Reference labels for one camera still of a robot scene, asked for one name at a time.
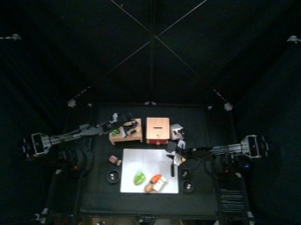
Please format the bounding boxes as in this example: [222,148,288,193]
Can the white toy sushi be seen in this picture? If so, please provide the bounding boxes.
[152,178,168,192]

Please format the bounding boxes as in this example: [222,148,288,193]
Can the green toy sushi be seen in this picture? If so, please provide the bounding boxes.
[132,171,147,186]

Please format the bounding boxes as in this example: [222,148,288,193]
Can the pink toy sushi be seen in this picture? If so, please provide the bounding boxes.
[108,155,123,167]

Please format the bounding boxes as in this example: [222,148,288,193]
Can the black toy knife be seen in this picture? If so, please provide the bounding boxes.
[168,160,176,178]

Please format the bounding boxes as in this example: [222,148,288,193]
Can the open wooden tray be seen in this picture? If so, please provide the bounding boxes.
[108,118,143,146]

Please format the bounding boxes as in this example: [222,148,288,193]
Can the white grey toy appliance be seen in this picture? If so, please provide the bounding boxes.
[170,123,186,141]

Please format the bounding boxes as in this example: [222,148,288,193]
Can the small black bowl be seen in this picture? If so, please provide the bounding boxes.
[106,169,122,185]
[180,179,197,193]
[179,168,193,180]

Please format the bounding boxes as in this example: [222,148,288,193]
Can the wooden box with slot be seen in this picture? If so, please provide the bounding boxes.
[144,116,171,145]

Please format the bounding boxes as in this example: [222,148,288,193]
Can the white cutting board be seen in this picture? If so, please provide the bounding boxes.
[119,148,179,194]

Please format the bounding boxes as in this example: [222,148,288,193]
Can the black printed label plate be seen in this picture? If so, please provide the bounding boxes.
[217,187,247,213]

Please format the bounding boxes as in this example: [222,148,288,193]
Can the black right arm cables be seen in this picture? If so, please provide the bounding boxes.
[195,155,246,178]

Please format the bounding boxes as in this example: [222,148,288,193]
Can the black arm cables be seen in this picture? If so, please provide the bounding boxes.
[195,155,246,178]
[56,146,94,174]

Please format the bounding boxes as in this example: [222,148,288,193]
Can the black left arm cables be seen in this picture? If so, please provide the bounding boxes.
[56,146,94,174]

